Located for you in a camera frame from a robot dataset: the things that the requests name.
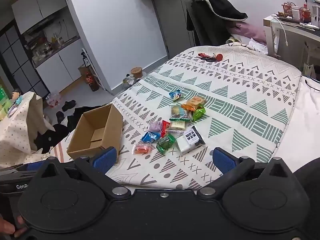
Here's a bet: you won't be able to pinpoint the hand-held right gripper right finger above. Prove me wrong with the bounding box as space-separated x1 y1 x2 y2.
196 147 293 200

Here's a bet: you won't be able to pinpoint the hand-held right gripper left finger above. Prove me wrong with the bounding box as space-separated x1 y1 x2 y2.
37 147 132 200

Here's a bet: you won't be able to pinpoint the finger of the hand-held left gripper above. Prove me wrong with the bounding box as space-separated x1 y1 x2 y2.
0 162 47 178

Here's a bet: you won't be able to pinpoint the clear orange candy packet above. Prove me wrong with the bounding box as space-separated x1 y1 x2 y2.
132 144 152 155

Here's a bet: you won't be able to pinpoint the black and white packet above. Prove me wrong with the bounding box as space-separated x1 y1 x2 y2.
184 126 206 147

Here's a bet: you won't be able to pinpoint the clear white snack packet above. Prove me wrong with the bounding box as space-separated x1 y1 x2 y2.
176 136 198 155

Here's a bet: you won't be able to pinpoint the plain blue snack packet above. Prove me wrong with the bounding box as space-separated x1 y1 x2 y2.
141 131 161 144

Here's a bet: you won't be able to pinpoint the bright green snack packet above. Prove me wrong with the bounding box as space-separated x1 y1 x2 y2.
191 105 206 122

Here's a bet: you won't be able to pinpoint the long white snack packet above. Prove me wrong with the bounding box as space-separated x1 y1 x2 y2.
166 120 187 132

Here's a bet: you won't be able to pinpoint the purple snack packet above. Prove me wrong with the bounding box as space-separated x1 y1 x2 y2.
148 120 162 133

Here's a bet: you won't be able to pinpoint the dark green snack packet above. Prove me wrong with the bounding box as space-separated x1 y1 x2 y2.
156 134 177 153

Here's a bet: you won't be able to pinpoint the orange cracker packet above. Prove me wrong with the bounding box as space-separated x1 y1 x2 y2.
181 96 207 112

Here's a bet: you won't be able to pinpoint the clear green-edged cake packet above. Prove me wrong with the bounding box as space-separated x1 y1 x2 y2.
169 105 192 122

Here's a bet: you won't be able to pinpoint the red snack packet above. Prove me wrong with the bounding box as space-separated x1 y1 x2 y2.
160 120 172 138

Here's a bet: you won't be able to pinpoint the blue cartoon snack packet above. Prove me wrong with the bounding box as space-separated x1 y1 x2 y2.
169 89 183 102

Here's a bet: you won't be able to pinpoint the person's left hand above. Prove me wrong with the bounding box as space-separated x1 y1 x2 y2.
0 216 27 238

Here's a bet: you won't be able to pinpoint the black and white garment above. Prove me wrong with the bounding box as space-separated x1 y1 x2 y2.
34 124 70 154

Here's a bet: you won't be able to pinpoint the dotted cream tablecloth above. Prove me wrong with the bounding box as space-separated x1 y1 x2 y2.
0 91 56 169

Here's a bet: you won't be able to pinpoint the black clothing pile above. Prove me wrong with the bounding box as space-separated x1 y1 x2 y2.
66 106 100 132

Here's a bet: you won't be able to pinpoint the pack of water bottles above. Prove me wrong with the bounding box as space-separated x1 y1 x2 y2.
46 92 62 108

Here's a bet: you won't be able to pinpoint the cartoon doll figure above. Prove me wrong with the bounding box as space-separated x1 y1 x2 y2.
10 89 24 113

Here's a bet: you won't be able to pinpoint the green cartons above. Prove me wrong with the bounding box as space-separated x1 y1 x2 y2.
0 85 13 120

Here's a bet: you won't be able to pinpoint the dark bottle with red label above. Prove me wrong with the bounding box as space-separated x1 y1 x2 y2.
86 72 100 92

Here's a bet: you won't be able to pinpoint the white metal rack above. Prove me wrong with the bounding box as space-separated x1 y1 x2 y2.
80 47 107 91

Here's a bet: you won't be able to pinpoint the brown cardboard floor box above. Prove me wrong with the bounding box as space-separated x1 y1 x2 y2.
78 65 94 84

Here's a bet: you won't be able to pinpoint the white bed sheet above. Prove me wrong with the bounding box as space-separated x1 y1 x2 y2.
272 76 320 168

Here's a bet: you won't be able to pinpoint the brown lidded bucket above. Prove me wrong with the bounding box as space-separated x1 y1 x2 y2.
130 67 143 79

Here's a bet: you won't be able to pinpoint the white lower cabinet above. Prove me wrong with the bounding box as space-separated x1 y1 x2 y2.
35 39 87 93

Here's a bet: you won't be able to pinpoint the white cabinet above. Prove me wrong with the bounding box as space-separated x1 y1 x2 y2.
11 0 68 34
35 39 87 93

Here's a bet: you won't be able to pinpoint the black panelled partition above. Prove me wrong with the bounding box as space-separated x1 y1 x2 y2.
0 25 49 103

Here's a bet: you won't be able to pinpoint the printed white pillow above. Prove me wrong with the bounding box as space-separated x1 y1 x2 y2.
226 36 268 55

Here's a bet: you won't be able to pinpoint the clutter of kitchen utensils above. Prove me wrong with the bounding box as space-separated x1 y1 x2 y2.
24 26 81 64

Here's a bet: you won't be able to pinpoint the black chair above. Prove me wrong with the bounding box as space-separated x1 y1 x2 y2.
186 0 237 47

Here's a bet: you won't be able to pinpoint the pink cloth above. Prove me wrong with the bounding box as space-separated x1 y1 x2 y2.
230 21 267 44

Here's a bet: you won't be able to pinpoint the white desk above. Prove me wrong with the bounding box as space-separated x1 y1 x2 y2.
262 15 320 60

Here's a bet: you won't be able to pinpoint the grey door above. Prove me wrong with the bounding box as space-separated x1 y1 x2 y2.
152 0 208 58

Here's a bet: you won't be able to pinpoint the black jacket with white trim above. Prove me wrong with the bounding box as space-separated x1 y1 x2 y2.
187 0 248 22

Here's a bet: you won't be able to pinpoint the white power strip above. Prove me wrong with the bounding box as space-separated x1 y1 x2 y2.
299 22 320 31

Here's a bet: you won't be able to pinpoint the white upper cabinet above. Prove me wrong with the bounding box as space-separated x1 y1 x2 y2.
11 0 68 34

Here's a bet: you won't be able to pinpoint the red basket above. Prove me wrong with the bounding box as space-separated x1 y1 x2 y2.
281 2 312 22

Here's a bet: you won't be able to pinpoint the red-handled scissors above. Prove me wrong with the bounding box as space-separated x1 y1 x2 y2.
197 52 223 62

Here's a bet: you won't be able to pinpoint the white cable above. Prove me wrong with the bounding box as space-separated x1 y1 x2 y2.
275 14 291 47

